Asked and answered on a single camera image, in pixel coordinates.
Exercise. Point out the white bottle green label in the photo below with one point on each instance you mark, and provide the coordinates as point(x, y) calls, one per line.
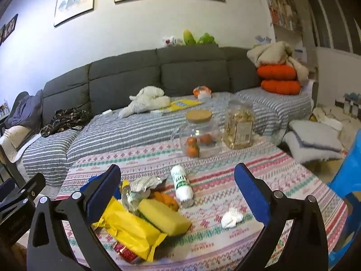
point(182, 186)

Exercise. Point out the white bookshelf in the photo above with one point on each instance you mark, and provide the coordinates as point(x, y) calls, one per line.
point(279, 8)

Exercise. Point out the orange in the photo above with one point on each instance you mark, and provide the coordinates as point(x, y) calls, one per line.
point(191, 141)
point(193, 151)
point(205, 139)

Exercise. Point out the orange peel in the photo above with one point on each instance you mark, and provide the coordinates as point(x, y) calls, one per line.
point(166, 200)

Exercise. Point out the patterned tablecloth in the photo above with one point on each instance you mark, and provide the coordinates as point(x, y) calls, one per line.
point(225, 180)

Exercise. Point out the yellow corn plush toy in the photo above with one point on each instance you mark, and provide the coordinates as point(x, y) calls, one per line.
point(189, 37)

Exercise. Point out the yellow snack packet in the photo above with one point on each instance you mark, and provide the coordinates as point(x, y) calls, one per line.
point(127, 231)

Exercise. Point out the blue plastic stool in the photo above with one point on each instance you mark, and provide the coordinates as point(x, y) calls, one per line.
point(347, 180)

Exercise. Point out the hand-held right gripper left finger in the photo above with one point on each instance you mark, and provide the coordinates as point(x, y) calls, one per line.
point(104, 192)

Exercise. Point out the dark blue jacket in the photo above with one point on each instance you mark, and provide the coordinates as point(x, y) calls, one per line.
point(25, 110)

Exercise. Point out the beige dotted pillow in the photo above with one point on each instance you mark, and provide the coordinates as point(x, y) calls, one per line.
point(17, 135)

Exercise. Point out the white plush toy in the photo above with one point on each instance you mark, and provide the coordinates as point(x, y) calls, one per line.
point(172, 41)

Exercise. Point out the clear plastic snack jar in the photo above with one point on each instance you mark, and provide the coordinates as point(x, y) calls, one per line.
point(239, 129)

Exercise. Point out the white charger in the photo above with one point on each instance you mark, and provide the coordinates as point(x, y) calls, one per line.
point(107, 112)

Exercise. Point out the white plastic bag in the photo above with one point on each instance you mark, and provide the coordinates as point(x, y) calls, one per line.
point(327, 120)

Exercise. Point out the orange pumpkin cushion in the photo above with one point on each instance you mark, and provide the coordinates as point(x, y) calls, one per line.
point(276, 72)
point(280, 87)

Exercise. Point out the yellow book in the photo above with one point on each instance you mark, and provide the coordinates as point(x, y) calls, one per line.
point(183, 104)

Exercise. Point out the green plush toy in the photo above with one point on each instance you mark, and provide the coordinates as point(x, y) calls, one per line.
point(207, 39)

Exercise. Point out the grey striped sofa cover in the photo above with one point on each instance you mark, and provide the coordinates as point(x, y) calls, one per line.
point(127, 135)

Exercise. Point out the beige fleece blanket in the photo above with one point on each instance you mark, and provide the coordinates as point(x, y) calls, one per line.
point(270, 52)

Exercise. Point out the orange plastic bag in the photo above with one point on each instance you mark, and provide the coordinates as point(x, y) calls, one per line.
point(201, 92)

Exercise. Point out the yellow sponge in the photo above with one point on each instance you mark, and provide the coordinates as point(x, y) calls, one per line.
point(166, 217)

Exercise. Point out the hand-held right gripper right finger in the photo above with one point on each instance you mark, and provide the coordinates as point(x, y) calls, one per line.
point(252, 194)

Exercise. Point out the cream quilted throw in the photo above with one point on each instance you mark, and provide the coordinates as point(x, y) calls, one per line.
point(11, 152)

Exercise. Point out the framed mountain picture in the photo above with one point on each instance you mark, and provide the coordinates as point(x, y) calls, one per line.
point(74, 0)

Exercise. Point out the dark plaid shirt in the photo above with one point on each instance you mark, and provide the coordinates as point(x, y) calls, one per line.
point(67, 121)

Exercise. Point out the white tissue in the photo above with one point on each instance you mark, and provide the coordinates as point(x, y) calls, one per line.
point(231, 218)

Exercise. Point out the silver wrapper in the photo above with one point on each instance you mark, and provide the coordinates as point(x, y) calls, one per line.
point(143, 183)

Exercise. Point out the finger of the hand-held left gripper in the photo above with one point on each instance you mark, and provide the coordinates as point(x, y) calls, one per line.
point(32, 185)
point(7, 189)

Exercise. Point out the tissue box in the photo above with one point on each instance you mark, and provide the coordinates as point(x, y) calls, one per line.
point(262, 41)

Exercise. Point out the white plush dog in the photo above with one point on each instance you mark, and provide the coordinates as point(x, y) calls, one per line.
point(146, 98)

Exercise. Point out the small dark photo frame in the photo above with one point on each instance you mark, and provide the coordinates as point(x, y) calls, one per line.
point(2, 35)
point(10, 26)

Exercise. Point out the grey floor cushion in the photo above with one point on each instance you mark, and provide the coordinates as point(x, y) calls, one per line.
point(314, 134)
point(304, 153)

